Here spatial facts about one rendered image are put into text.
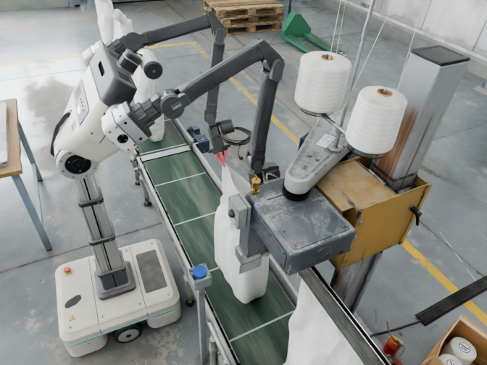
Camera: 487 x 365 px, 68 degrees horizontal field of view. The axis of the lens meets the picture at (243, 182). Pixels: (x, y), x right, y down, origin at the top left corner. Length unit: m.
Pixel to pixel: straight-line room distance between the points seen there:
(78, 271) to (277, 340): 1.24
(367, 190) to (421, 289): 1.68
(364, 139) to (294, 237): 0.34
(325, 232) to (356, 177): 0.31
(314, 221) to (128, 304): 1.39
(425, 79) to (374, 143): 0.24
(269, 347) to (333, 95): 1.25
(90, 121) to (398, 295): 2.21
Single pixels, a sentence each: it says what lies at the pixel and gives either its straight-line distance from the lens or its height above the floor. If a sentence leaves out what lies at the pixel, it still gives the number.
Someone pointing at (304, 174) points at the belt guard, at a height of 1.42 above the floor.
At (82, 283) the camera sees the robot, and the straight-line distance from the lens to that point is 2.38.
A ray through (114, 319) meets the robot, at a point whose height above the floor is 0.25.
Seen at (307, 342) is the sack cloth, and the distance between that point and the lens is 1.44.
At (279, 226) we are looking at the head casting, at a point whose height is 1.34.
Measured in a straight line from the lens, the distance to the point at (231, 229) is 1.76.
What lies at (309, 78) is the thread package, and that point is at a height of 1.64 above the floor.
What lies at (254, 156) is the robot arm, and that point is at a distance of 1.41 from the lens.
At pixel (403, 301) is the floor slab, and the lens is 2.77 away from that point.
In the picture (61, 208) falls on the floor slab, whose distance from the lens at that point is 3.27.
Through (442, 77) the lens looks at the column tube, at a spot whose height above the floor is 1.72.
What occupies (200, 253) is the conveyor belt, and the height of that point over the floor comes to 0.38.
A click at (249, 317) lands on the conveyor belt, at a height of 0.38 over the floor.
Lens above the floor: 2.12
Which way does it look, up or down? 40 degrees down
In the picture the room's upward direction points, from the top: 4 degrees clockwise
